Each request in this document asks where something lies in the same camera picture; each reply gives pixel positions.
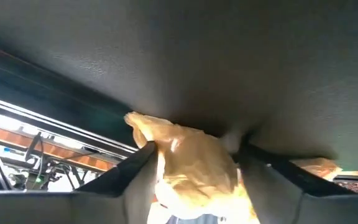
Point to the tan plastic bag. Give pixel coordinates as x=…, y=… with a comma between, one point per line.
x=194, y=168

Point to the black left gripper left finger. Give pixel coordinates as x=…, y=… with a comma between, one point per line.
x=135, y=174

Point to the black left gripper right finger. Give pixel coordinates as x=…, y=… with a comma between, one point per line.
x=269, y=186

